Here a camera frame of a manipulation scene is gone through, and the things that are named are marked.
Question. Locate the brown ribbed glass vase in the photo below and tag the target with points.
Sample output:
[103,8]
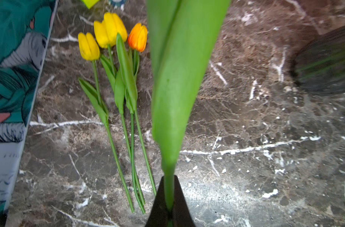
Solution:
[319,67]

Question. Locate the orange yellow tulip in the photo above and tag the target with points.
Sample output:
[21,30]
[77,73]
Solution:
[137,41]

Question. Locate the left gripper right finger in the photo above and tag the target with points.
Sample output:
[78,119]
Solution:
[181,216]

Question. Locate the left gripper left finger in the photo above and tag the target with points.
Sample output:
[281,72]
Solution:
[159,213]

